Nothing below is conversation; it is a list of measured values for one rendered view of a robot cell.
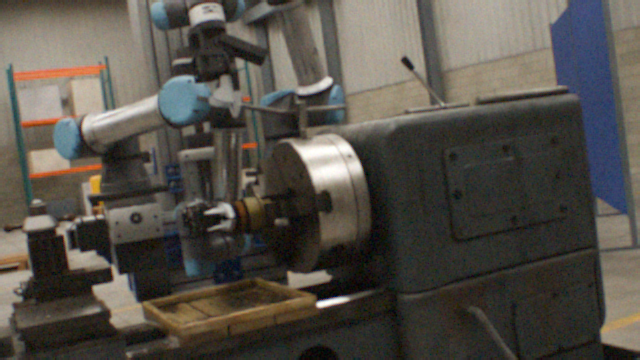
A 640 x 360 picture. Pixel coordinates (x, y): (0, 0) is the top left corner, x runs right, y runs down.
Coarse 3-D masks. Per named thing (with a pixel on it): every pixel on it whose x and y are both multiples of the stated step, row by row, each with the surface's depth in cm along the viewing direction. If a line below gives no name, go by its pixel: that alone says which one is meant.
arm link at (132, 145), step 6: (132, 138) 218; (138, 138) 221; (120, 144) 215; (126, 144) 217; (132, 144) 218; (138, 144) 221; (114, 150) 215; (120, 150) 216; (126, 150) 217; (132, 150) 218; (138, 150) 220; (108, 156) 216; (114, 156) 216
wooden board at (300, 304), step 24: (216, 288) 186; (240, 288) 188; (264, 288) 185; (288, 288) 172; (144, 312) 177; (192, 312) 169; (216, 312) 166; (240, 312) 153; (264, 312) 154; (288, 312) 157; (312, 312) 159; (168, 336) 156; (192, 336) 148; (216, 336) 150
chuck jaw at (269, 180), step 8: (264, 160) 180; (272, 160) 181; (256, 168) 182; (264, 168) 179; (272, 168) 179; (256, 176) 177; (264, 176) 177; (272, 176) 178; (280, 176) 179; (256, 184) 178; (264, 184) 176; (272, 184) 177; (280, 184) 177; (256, 192) 174; (264, 192) 175; (272, 192) 175; (280, 192) 176; (288, 192) 178; (272, 200) 177; (280, 200) 178
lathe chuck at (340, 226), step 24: (288, 144) 172; (312, 144) 171; (288, 168) 175; (312, 168) 165; (336, 168) 167; (312, 192) 164; (336, 192) 164; (312, 216) 166; (336, 216) 164; (312, 240) 168; (336, 240) 166; (312, 264) 170; (336, 264) 173
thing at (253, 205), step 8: (240, 200) 172; (248, 200) 170; (256, 200) 170; (264, 200) 173; (232, 208) 169; (240, 208) 168; (248, 208) 168; (256, 208) 169; (264, 208) 169; (240, 216) 167; (248, 216) 168; (256, 216) 168; (264, 216) 169; (240, 224) 168; (248, 224) 169; (256, 224) 169; (264, 224) 169; (272, 224) 173; (232, 232) 172; (240, 232) 169; (248, 232) 171; (256, 232) 171
